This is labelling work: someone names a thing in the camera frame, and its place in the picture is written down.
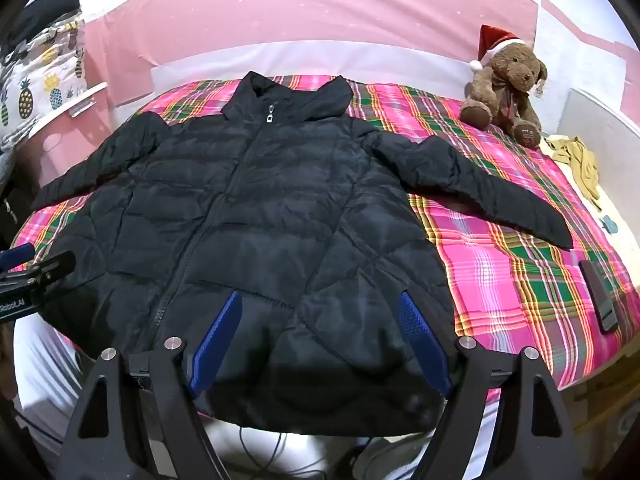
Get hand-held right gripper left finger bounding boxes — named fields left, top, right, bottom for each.
left=62, top=290, right=244, bottom=480

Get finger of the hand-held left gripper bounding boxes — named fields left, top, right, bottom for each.
left=30, top=251, right=77, bottom=283
left=0, top=244, right=37, bottom=270

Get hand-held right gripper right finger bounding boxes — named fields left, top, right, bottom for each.
left=396, top=291, right=583, bottom=480

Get black puffer jacket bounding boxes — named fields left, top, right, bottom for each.
left=31, top=71, right=573, bottom=436

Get person's white pants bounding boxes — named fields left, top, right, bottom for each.
left=12, top=310, right=101, bottom=461

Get pink plaid blanket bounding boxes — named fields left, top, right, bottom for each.
left=10, top=77, right=633, bottom=391

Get pink box white lid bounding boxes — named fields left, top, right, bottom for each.
left=22, top=82, right=151, bottom=186

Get pineapple print pillow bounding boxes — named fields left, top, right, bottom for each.
left=0, top=12, right=88, bottom=161

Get black phone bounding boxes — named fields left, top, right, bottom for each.
left=579, top=259, right=621, bottom=335

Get black cushion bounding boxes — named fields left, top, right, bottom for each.
left=0, top=0, right=82, bottom=56

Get yellow cloth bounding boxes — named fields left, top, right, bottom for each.
left=542, top=135, right=608, bottom=211

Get brown teddy bear santa hat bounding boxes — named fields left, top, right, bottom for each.
left=459, top=24, right=547, bottom=150

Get white panel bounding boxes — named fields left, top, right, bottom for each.
left=557, top=87, right=640, bottom=161

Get black cable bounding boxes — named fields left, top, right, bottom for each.
left=234, top=426, right=301, bottom=480

